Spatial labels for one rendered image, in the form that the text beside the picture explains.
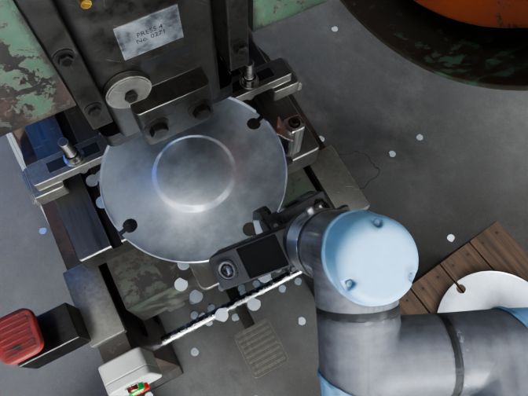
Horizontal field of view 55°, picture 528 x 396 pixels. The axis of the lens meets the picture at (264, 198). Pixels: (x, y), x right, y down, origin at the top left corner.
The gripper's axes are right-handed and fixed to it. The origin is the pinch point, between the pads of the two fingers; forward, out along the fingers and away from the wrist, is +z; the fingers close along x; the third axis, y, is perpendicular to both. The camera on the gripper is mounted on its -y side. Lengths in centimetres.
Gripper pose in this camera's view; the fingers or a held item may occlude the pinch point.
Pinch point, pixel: (259, 234)
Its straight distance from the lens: 74.5
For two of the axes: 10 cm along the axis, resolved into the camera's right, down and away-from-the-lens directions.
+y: 8.6, -4.6, 2.0
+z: -2.3, -0.2, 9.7
